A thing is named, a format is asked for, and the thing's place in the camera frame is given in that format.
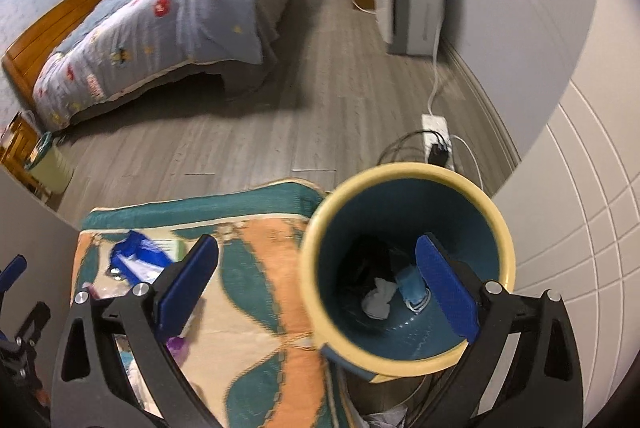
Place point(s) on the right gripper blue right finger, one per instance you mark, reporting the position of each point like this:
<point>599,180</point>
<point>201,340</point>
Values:
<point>445,278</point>

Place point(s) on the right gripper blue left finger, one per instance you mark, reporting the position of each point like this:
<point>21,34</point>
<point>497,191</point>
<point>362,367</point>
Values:
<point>180,286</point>

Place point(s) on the blue surgical face mask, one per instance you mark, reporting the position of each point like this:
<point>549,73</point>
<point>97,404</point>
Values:
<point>413,290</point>

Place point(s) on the silver purple foil wrapper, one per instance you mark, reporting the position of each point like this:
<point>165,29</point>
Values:
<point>178,348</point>

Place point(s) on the blue white snack wrapper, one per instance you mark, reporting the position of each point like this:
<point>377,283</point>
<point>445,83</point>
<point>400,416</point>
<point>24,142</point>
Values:
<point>137,258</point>

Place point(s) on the white tissue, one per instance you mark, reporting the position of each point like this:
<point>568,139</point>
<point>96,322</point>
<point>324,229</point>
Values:
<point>376,304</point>

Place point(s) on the yellow teal trash bin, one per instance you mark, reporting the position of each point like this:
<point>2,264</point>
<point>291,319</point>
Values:
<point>361,243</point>

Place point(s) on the orange teal patterned mat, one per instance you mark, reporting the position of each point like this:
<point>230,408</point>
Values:
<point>250,354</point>

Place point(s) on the white power strip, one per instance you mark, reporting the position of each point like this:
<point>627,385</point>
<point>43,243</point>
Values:
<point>437,142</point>

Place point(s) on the wooden headboard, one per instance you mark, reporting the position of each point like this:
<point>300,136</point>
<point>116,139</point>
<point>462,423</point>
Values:
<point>25,58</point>

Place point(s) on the bed with blue quilt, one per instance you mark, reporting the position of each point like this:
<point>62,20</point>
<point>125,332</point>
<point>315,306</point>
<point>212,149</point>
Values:
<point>124,45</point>

